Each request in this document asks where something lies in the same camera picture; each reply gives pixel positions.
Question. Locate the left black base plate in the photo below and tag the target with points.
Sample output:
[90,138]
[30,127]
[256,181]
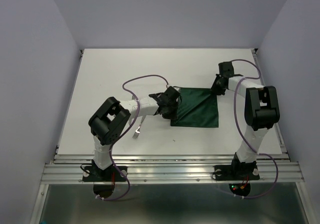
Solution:
[94,174]

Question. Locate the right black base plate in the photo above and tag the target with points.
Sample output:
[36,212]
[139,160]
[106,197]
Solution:
[229,173]

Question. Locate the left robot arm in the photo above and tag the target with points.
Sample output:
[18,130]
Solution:
[111,118]

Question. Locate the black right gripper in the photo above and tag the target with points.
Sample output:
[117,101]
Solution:
[214,87]

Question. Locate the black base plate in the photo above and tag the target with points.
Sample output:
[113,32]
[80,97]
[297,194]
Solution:
[229,173]
[94,174]

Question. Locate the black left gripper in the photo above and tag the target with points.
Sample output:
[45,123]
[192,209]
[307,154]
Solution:
[173,116]

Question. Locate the aluminium frame rail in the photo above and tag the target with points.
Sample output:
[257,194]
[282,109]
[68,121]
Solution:
[175,188]

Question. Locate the silver fork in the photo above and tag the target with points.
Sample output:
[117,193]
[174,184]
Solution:
[137,131]

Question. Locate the dark green cloth napkin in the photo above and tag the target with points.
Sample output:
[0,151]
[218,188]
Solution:
[198,108]

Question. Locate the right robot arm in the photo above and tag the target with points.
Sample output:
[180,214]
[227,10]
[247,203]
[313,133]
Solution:
[261,108]

